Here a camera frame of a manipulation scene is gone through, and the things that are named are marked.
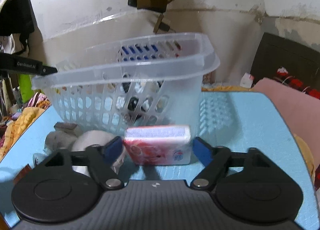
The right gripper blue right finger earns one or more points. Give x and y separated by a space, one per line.
215 162

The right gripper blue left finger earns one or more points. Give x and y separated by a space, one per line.
101 159

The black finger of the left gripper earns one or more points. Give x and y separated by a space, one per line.
18 64

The pink tissue pack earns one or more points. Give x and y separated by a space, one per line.
161 145

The clear plastic laundry basket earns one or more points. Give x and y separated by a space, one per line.
150 80

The white plush toy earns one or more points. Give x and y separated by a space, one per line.
56 140

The small white box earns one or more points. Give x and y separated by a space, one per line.
247 80

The pink pillow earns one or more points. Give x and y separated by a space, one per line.
300 111

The dark wooden headboard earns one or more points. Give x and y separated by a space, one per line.
274 52

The wall charger plug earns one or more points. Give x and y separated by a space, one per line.
161 26

